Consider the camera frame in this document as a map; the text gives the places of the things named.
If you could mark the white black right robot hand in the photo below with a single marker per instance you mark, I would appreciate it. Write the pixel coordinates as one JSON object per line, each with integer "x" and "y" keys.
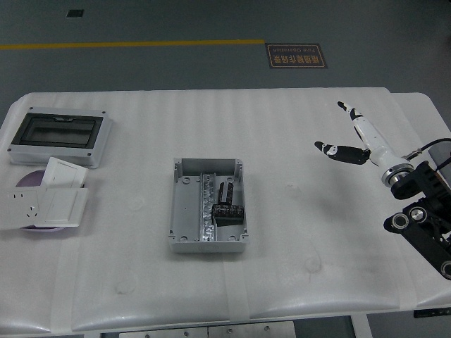
{"x": 370, "y": 139}

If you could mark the black cylindrical battery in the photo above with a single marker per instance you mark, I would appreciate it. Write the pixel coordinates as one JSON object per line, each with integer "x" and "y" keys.
{"x": 228, "y": 214}
{"x": 226, "y": 192}

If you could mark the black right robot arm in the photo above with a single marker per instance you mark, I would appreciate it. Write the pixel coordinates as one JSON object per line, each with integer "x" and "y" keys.
{"x": 419, "y": 197}

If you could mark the open grey plastic box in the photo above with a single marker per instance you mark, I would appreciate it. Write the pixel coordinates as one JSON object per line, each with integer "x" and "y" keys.
{"x": 186, "y": 211}

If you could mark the grey distribution box dark window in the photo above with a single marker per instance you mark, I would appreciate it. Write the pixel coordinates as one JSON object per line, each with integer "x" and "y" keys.
{"x": 56, "y": 132}

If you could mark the white table leg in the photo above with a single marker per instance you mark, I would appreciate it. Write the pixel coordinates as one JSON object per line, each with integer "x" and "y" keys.
{"x": 359, "y": 327}

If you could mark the white foam mat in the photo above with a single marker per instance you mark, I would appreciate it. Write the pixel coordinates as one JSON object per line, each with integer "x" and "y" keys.
{"x": 141, "y": 134}

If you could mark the grey metal table crossbar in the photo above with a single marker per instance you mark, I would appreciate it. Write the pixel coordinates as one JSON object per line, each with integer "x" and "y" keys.
{"x": 197, "y": 330}

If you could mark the dark square floor hatch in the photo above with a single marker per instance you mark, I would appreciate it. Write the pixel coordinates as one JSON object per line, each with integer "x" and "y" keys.
{"x": 74, "y": 13}

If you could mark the purple round plate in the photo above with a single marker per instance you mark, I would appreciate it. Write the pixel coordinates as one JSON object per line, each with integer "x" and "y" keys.
{"x": 30, "y": 179}

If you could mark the silver metal mounting rail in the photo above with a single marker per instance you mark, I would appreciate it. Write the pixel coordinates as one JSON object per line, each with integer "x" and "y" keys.
{"x": 207, "y": 197}

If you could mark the black table bracket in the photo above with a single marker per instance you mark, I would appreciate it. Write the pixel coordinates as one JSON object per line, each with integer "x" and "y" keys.
{"x": 431, "y": 314}

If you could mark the white switch panel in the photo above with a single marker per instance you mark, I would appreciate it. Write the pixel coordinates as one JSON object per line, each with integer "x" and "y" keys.
{"x": 61, "y": 207}
{"x": 65, "y": 172}

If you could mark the white wall socket panel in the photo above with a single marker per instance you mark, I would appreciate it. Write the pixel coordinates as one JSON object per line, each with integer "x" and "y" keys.
{"x": 19, "y": 209}

